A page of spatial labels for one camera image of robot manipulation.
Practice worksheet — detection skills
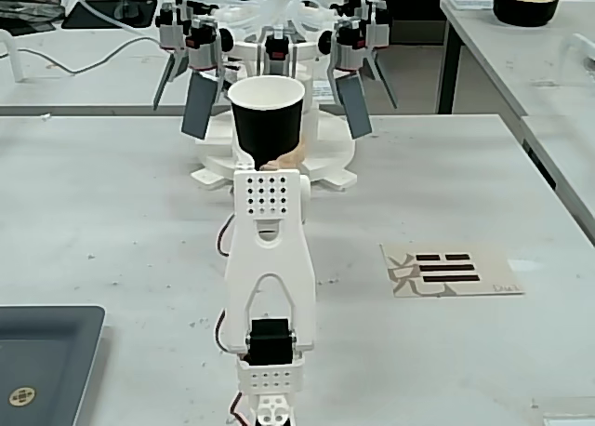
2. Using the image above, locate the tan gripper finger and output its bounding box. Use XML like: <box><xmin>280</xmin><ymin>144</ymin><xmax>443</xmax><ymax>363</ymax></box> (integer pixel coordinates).
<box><xmin>258</xmin><ymin>127</ymin><xmax>311</xmax><ymax>172</ymax></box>

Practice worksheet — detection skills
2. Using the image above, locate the black paper cup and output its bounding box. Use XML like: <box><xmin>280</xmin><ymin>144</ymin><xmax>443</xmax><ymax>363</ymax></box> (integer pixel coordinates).
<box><xmin>227</xmin><ymin>75</ymin><xmax>307</xmax><ymax>170</ymax></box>

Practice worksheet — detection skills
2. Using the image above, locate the printed paper mat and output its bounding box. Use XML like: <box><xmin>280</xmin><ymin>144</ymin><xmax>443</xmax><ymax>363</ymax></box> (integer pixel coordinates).
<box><xmin>379</xmin><ymin>243</ymin><xmax>526</xmax><ymax>300</ymax></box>

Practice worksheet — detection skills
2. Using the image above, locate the white pump carousel machine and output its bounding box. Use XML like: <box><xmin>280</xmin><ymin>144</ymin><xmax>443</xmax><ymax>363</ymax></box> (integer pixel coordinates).
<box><xmin>152</xmin><ymin>0</ymin><xmax>401</xmax><ymax>193</ymax></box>

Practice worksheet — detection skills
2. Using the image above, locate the clear tube bundle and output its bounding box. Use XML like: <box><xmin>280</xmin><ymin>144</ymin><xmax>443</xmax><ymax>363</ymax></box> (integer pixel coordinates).
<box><xmin>69</xmin><ymin>0</ymin><xmax>336</xmax><ymax>32</ymax></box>

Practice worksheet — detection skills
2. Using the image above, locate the white table with black leg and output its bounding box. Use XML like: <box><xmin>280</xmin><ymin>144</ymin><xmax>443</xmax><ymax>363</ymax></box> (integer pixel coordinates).
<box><xmin>436</xmin><ymin>0</ymin><xmax>595</xmax><ymax>120</ymax></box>

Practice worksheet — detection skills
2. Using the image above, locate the black flat pad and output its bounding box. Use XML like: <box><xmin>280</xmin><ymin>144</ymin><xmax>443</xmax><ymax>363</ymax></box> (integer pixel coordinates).
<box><xmin>61</xmin><ymin>0</ymin><xmax>158</xmax><ymax>31</ymax></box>

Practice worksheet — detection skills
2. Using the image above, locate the black bowl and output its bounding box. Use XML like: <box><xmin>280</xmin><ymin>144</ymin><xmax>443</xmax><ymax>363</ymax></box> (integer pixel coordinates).
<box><xmin>492</xmin><ymin>0</ymin><xmax>561</xmax><ymax>27</ymax></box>

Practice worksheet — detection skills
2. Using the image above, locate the dark crumpled bag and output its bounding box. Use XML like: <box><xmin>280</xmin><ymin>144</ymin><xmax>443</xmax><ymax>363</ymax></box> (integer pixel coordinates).
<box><xmin>0</xmin><ymin>0</ymin><xmax>65</xmax><ymax>37</ymax></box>

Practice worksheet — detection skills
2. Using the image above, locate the grey tray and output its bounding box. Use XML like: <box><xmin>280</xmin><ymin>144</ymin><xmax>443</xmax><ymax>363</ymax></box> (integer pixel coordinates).
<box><xmin>0</xmin><ymin>304</ymin><xmax>107</xmax><ymax>426</ymax></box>

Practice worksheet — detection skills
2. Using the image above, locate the round tan emblem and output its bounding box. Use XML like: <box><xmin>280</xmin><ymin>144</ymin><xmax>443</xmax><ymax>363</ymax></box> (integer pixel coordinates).
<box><xmin>8</xmin><ymin>385</ymin><xmax>37</xmax><ymax>409</ymax></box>

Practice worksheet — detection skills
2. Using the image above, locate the red black servo wire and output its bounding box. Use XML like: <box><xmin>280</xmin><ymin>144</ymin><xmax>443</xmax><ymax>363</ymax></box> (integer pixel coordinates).
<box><xmin>213</xmin><ymin>214</ymin><xmax>252</xmax><ymax>426</ymax></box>

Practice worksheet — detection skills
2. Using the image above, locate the grey cable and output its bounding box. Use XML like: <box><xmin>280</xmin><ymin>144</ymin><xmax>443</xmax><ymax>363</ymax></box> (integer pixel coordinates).
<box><xmin>18</xmin><ymin>34</ymin><xmax>164</xmax><ymax>76</ymax></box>

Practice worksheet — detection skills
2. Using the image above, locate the white bracket stand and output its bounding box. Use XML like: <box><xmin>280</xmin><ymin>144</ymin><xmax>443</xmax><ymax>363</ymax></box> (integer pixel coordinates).
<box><xmin>0</xmin><ymin>28</ymin><xmax>25</xmax><ymax>84</ymax></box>

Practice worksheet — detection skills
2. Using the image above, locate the white curved handle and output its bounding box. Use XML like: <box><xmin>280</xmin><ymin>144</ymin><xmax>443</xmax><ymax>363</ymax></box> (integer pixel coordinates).
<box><xmin>561</xmin><ymin>32</ymin><xmax>595</xmax><ymax>81</ymax></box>

